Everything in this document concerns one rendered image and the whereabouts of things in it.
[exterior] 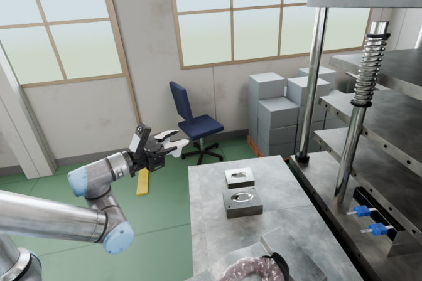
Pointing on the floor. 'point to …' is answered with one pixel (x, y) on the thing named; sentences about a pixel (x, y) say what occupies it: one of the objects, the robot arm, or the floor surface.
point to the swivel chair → (194, 123)
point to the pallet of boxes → (287, 112)
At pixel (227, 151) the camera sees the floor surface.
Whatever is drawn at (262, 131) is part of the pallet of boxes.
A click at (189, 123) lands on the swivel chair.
